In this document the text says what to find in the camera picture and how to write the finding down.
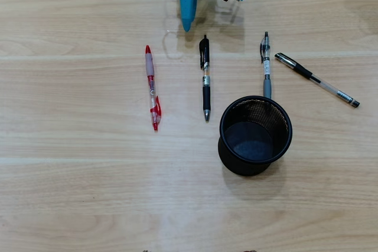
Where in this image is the capped black gel pen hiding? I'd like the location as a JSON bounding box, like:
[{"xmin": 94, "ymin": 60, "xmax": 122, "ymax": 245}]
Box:
[{"xmin": 274, "ymin": 53, "xmax": 360, "ymax": 108}]

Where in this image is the grey grip retractable pen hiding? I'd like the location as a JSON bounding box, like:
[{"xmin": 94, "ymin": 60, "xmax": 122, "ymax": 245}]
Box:
[{"xmin": 259, "ymin": 31, "xmax": 272, "ymax": 100}]

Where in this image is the black mesh pen holder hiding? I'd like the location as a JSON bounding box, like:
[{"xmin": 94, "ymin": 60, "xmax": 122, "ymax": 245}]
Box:
[{"xmin": 217, "ymin": 95, "xmax": 293, "ymax": 176}]

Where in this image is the black grip retractable pen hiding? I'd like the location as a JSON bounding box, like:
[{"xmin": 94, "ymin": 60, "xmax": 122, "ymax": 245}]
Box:
[{"xmin": 198, "ymin": 34, "xmax": 212, "ymax": 122}]

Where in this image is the red retractable pen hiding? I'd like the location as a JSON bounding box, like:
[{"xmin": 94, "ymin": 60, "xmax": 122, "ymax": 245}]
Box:
[{"xmin": 144, "ymin": 44, "xmax": 162, "ymax": 132}]

